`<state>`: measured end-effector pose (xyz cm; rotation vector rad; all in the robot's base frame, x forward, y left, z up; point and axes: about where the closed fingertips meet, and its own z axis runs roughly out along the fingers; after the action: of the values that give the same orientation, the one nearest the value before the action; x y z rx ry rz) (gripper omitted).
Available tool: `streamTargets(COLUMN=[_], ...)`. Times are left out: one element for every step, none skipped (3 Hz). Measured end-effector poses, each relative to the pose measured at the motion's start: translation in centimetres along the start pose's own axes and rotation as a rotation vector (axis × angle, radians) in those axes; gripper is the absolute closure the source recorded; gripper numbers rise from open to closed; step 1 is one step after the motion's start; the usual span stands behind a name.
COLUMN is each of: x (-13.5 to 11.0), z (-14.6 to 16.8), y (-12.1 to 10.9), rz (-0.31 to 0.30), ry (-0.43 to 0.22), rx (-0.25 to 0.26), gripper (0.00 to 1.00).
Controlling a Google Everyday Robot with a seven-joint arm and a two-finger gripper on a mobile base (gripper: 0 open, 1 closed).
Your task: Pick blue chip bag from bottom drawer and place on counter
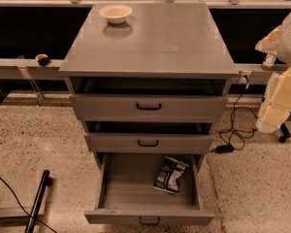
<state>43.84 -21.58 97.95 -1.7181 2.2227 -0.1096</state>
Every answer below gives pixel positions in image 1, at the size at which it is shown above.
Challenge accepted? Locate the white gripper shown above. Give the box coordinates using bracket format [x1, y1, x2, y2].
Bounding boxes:
[255, 26, 291, 133]

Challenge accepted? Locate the blue chip bag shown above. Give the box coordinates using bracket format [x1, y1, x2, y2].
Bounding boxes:
[153, 156, 189, 194]

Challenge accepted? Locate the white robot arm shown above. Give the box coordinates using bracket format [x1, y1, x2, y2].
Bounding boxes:
[255, 13, 291, 133]

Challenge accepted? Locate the grey drawer cabinet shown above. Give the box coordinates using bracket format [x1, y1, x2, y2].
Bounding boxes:
[58, 2, 240, 167]

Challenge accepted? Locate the grey open bottom drawer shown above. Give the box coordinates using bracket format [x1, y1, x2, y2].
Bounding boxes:
[84, 153, 214, 225]

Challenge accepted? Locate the grey top drawer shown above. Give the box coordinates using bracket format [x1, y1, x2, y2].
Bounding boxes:
[70, 94, 227, 122]

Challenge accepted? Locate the grey middle drawer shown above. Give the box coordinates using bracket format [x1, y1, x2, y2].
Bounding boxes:
[84, 133, 212, 154]

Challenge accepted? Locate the green drink bottle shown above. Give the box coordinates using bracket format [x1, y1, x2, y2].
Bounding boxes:
[262, 53, 276, 70]

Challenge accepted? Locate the black caster table leg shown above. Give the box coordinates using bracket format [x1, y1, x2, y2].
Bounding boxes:
[278, 123, 291, 143]

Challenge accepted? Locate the white paper bowl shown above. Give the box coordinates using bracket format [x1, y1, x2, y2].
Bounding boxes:
[99, 4, 132, 24]

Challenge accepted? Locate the small black round object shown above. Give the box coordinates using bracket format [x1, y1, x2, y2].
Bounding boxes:
[35, 53, 50, 66]

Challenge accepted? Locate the black metal stand leg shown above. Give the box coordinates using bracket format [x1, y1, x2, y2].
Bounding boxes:
[24, 170, 50, 233]

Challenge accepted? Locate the white wall outlet plug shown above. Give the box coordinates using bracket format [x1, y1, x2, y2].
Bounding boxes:
[238, 71, 251, 84]

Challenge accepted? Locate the black power cable with adapter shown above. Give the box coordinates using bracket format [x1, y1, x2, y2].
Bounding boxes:
[210, 81, 260, 154]

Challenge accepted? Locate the grey metal rail shelf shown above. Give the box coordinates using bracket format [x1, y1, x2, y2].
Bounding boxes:
[0, 58, 62, 80]

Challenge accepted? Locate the black floor cable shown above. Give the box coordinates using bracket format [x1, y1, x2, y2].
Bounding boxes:
[0, 168, 57, 233]

